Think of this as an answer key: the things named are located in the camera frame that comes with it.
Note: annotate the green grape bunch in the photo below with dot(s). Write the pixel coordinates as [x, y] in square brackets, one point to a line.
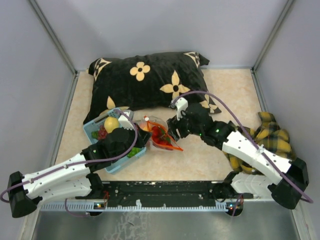
[134, 151]

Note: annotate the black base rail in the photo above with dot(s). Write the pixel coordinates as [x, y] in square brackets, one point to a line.
[157, 196]

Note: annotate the black flower pattern pillow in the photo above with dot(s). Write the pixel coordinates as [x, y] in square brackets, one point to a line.
[143, 82]

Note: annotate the red strawberry bunch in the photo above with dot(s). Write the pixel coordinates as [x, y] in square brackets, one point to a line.
[160, 139]

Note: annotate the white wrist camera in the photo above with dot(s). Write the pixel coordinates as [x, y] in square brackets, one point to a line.
[125, 120]
[180, 104]

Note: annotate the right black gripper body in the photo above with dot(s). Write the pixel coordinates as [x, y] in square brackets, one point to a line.
[185, 128]

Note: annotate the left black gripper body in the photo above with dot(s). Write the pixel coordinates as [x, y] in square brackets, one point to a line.
[130, 143]

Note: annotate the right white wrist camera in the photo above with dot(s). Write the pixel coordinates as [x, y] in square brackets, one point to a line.
[180, 104]

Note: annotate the light blue plastic basket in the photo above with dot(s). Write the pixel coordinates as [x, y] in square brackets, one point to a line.
[94, 125]

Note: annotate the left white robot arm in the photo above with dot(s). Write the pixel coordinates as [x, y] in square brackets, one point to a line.
[74, 178]

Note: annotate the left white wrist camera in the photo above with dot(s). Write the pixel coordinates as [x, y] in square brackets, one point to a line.
[125, 120]

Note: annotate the yellow black plaid cloth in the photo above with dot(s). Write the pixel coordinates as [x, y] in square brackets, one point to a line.
[269, 134]

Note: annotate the orange peach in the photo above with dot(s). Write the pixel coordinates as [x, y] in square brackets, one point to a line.
[144, 126]

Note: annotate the clear zip top bag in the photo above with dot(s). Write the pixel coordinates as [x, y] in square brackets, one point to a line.
[152, 121]

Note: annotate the purple grape bunch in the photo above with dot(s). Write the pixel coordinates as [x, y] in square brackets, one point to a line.
[102, 133]

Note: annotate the small green artichoke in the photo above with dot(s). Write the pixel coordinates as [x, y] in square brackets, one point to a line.
[95, 134]

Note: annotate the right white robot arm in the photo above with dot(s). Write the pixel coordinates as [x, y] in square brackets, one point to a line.
[282, 179]

